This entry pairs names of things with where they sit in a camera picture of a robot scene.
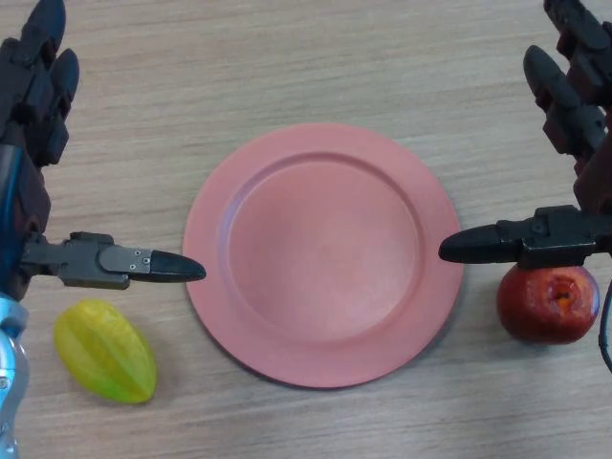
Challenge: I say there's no red apple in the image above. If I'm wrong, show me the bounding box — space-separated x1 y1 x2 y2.
495 265 601 344

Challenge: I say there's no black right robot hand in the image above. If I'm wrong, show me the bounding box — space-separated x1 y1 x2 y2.
438 0 612 273

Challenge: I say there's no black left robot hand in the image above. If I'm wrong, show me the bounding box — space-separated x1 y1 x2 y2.
0 0 208 300

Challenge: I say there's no yellow starfruit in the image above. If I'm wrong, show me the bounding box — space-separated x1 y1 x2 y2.
52 298 159 405

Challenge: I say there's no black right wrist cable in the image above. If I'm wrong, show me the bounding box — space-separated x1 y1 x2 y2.
594 281 612 375

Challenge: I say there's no pink round plate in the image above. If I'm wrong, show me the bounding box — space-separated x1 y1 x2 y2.
182 122 463 389

